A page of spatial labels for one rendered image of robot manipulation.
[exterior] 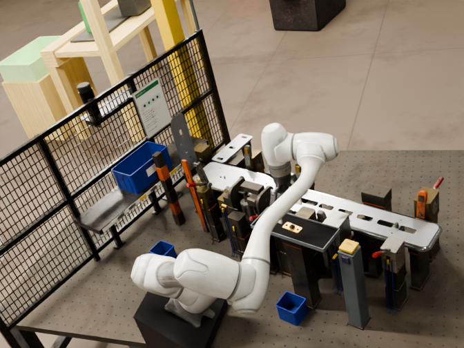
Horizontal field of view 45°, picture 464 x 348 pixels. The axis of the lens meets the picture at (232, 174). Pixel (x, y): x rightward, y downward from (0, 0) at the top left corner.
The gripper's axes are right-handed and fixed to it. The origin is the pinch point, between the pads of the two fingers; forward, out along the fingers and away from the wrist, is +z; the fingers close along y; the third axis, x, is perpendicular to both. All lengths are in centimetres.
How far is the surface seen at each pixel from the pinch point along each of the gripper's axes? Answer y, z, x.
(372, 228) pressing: 29.8, 25.1, -19.6
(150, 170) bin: 5, 15, 105
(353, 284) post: -1.1, 27.1, -28.8
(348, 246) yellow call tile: 1.7, 9.1, -26.8
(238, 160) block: 47, 27, 78
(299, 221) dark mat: 4.3, 9.1, -0.5
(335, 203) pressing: 37.5, 25.1, 5.0
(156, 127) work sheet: 32, 7, 126
